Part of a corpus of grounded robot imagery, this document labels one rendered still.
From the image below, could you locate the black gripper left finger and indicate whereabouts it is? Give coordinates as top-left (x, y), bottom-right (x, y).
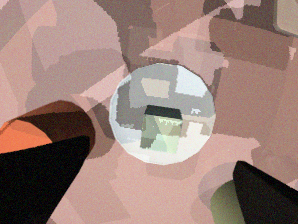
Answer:
top-left (0, 135), bottom-right (90, 224)

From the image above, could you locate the white round dish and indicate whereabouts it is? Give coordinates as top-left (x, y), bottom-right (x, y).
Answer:
top-left (109, 63), bottom-right (216, 165)

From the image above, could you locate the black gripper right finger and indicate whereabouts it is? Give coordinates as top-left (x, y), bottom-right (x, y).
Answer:
top-left (233, 160), bottom-right (298, 224)

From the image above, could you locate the olive green cylinder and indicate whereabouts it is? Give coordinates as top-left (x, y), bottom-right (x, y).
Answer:
top-left (210, 180), bottom-right (246, 224)

